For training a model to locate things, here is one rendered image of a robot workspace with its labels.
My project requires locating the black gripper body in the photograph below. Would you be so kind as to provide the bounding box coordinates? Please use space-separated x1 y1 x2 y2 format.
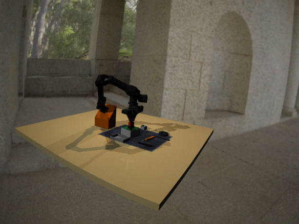
122 102 138 115

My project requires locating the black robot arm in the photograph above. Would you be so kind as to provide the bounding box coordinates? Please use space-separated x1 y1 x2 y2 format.
95 74 147 113

